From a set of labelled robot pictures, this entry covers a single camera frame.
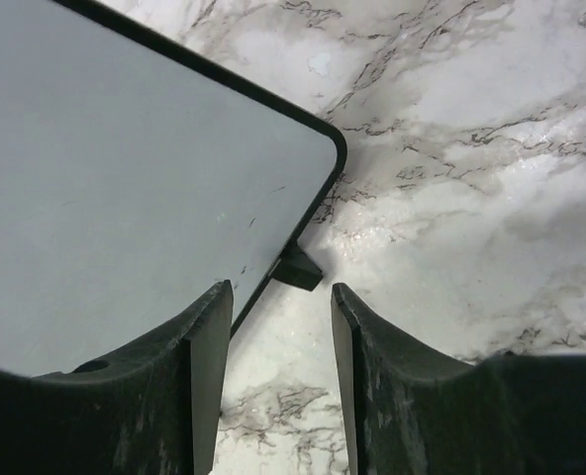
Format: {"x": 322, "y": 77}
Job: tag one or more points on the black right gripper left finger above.
{"x": 149, "y": 407}

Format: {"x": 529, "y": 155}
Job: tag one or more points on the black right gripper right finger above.
{"x": 410, "y": 409}

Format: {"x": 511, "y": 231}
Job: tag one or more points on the black framed whiteboard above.
{"x": 135, "y": 174}

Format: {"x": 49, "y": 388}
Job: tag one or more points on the black whiteboard stand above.
{"x": 297, "y": 269}

